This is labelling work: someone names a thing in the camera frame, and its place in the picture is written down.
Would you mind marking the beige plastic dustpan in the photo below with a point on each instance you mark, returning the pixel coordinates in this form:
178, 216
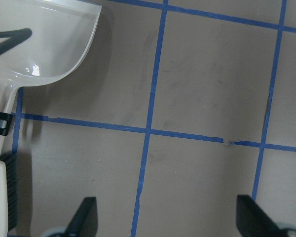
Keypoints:
59, 34

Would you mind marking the beige hand brush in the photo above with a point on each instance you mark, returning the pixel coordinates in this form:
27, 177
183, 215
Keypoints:
8, 193

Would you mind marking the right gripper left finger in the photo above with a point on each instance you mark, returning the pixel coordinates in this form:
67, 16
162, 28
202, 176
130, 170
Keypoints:
84, 223

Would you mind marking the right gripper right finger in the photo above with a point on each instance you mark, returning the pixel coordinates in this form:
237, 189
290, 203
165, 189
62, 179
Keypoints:
252, 221

